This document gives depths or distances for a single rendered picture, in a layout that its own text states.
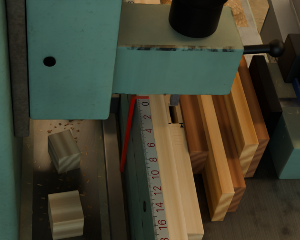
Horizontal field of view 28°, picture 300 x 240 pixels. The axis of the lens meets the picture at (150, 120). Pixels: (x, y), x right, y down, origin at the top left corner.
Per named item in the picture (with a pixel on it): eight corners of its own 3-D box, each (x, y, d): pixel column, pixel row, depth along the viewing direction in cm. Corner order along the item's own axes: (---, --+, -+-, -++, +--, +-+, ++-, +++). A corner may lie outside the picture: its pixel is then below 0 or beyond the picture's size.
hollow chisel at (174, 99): (177, 105, 70) (185, 75, 67) (170, 105, 70) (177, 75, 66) (176, 100, 71) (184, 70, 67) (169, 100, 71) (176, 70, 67)
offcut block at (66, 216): (76, 207, 77) (78, 189, 74) (83, 235, 74) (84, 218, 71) (47, 211, 76) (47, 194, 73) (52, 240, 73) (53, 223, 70)
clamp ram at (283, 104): (307, 159, 73) (334, 111, 67) (249, 160, 72) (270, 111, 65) (288, 105, 79) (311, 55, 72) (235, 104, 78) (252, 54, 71)
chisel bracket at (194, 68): (227, 105, 66) (246, 49, 60) (101, 105, 64) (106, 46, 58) (215, 59, 71) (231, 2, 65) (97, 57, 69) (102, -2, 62)
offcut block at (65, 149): (80, 167, 81) (81, 152, 78) (58, 174, 80) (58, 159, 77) (68, 145, 83) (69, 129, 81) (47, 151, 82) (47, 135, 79)
